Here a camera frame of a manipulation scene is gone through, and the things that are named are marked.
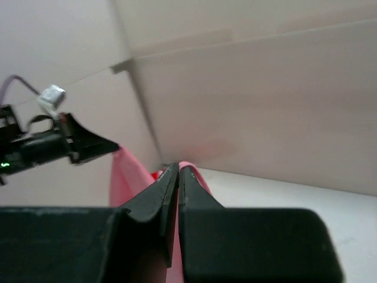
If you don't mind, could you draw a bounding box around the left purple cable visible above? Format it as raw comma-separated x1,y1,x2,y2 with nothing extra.
0,75,41,104

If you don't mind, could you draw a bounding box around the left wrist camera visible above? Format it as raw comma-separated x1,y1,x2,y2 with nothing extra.
37,85,66,120

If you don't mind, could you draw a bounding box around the pink t shirt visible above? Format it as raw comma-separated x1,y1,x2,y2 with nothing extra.
110,148,211,282

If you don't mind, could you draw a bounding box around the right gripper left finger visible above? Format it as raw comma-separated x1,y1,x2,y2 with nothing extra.
1,163,179,282

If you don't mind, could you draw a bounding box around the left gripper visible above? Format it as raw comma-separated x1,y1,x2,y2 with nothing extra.
54,112,120,164

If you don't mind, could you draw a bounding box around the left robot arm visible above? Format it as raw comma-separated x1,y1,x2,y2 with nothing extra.
1,104,120,186

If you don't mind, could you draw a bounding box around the red t shirt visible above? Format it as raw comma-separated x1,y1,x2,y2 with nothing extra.
151,170,163,180

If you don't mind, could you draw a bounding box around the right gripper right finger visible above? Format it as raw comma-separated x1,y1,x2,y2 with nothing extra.
179,168,343,282

